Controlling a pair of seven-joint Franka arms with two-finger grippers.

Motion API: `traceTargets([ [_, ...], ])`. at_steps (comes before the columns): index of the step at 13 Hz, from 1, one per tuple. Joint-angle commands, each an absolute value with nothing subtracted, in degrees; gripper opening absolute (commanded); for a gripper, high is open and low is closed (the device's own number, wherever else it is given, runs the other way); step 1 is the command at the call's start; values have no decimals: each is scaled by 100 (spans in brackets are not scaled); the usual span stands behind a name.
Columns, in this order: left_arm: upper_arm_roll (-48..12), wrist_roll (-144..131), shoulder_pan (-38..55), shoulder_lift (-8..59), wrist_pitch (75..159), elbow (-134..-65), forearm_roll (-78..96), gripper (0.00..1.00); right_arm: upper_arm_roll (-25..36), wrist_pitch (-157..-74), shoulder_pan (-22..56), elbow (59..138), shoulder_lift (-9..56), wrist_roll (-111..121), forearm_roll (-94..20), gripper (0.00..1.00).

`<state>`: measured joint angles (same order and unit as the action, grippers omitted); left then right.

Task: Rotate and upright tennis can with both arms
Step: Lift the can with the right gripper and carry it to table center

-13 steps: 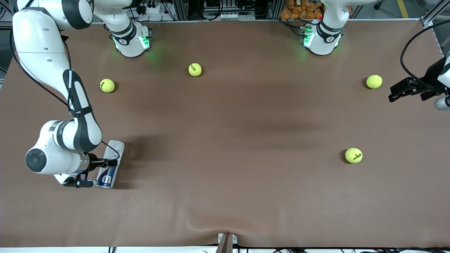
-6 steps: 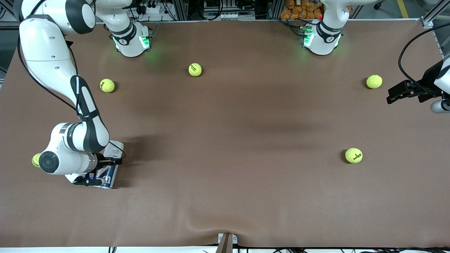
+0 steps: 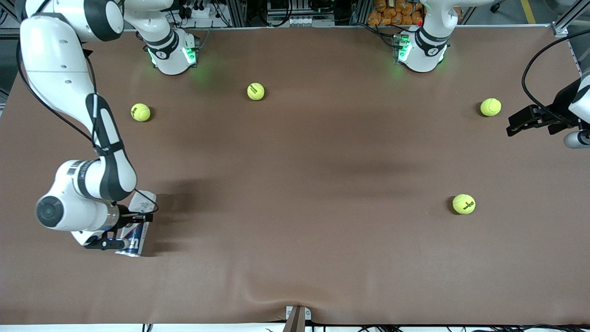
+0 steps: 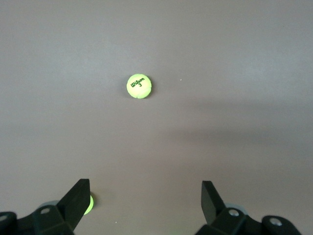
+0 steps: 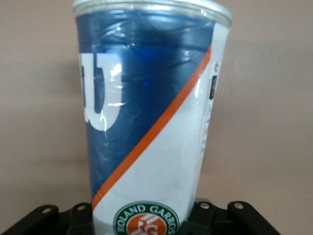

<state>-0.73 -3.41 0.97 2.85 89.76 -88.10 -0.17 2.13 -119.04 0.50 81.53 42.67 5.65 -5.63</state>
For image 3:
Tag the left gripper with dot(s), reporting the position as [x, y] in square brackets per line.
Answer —
[561, 107]

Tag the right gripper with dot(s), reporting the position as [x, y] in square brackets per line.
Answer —
[123, 215]

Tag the white and blue tennis can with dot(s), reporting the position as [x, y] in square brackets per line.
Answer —
[137, 242]

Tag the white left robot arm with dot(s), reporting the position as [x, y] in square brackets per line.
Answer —
[426, 50]

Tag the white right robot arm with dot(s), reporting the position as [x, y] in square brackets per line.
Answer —
[55, 69]

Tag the yellow tennis ball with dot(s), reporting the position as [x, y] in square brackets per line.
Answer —
[256, 91]
[463, 204]
[490, 107]
[140, 112]

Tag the black chair caster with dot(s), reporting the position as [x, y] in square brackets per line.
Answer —
[497, 5]

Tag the brown table mat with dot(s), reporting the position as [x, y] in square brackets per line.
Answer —
[295, 184]

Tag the pile of orange objects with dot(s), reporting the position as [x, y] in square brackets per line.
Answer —
[394, 11]

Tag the white power strip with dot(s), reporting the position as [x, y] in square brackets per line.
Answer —
[198, 12]

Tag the white connector block row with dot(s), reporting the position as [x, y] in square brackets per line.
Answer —
[309, 21]

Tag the white corner bracket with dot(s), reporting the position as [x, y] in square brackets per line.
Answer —
[561, 32]

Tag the aluminium frame post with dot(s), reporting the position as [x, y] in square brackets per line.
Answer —
[9, 18]
[360, 11]
[236, 11]
[571, 14]

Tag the brown camera strut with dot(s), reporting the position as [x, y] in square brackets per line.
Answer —
[295, 323]

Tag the white metal edge bracket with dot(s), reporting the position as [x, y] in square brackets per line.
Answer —
[308, 313]

